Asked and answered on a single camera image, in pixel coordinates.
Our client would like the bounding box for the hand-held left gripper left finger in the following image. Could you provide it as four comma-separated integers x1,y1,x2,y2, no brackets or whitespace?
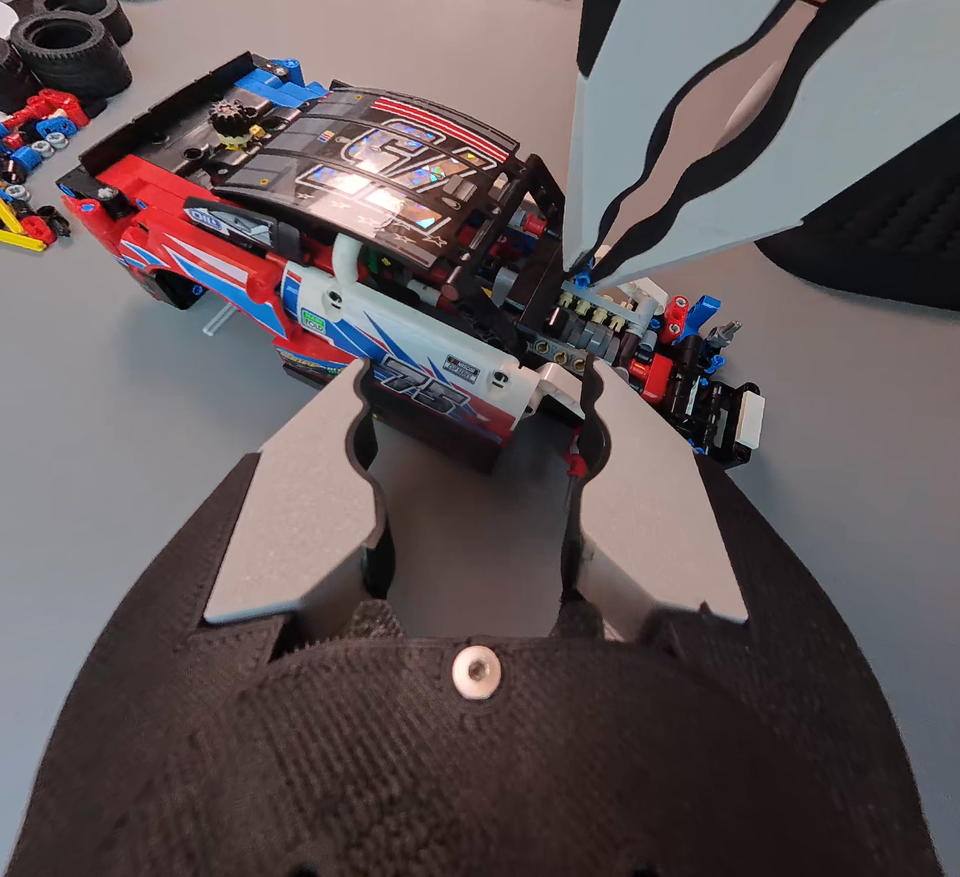
202,358,396,627

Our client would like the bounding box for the black rubber toy tyre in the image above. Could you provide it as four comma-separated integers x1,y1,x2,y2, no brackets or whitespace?
31,0,135,46
0,40,39,109
9,14,135,100

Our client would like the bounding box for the grey desk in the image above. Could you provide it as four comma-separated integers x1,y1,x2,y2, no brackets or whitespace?
0,0,960,877

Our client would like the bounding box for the toy brick race car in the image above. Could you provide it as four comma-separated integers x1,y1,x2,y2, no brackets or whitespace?
56,52,768,481

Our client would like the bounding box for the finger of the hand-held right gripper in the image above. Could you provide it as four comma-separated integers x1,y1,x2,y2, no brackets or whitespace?
561,0,845,274
591,0,960,292

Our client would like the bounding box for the pile of small loose bricks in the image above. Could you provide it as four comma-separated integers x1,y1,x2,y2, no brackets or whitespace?
0,88,106,252

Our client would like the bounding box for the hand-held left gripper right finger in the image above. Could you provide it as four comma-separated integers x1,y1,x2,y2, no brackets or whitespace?
561,358,751,625

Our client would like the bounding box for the black chair armrest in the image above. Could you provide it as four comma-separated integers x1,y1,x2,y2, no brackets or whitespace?
753,119,960,308

